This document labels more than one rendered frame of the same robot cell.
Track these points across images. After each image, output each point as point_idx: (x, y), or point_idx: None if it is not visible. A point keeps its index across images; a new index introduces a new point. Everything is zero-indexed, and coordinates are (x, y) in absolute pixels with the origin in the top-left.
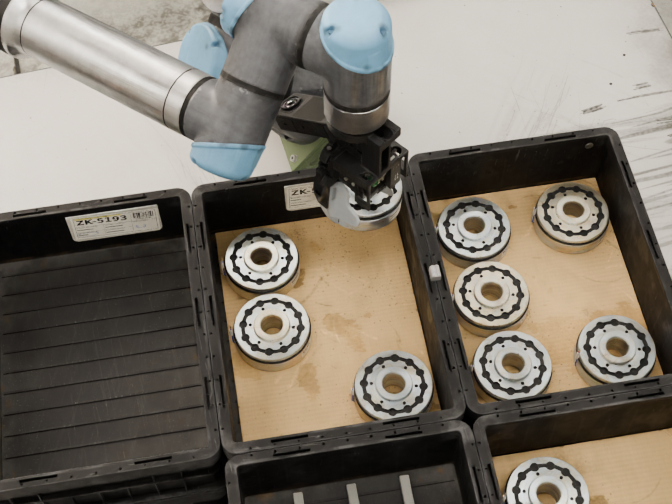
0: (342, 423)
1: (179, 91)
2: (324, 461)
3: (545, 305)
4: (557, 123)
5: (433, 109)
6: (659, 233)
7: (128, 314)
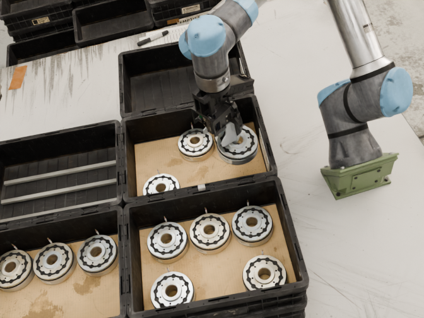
0: (151, 176)
1: (211, 11)
2: None
3: (209, 264)
4: (381, 308)
5: (378, 236)
6: None
7: None
